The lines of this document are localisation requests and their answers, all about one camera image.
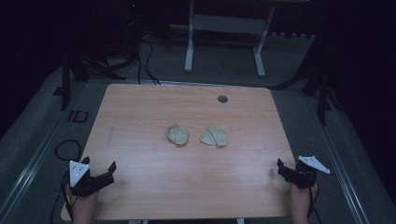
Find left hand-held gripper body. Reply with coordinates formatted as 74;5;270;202
67;160;108;197

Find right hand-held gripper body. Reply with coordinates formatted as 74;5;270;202
289;155;332;189

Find pale green sock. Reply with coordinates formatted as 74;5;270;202
199;125;229;147
166;123;190;147

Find person's left hand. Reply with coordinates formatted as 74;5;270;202
65;183;100;222

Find person's right hand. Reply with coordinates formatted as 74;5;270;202
289;181;319;222

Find black floor tape marks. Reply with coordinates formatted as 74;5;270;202
66;110;90;123

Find black metal stand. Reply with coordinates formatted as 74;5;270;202
270;34;344;126
52;46;125;112

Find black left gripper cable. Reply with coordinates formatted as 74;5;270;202
49;172;76;224

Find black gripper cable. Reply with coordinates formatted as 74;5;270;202
306;186;323;224
49;172;76;224

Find black looped floor cable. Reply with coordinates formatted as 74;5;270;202
54;139;83;162

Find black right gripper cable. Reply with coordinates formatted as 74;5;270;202
306;186;323;224

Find metal floor rail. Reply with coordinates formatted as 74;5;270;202
306;96;372;224
0;83;94;222

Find black floor cables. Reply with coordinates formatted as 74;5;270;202
136;36;163;86

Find white metal desk frame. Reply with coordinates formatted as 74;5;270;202
184;0;276;78

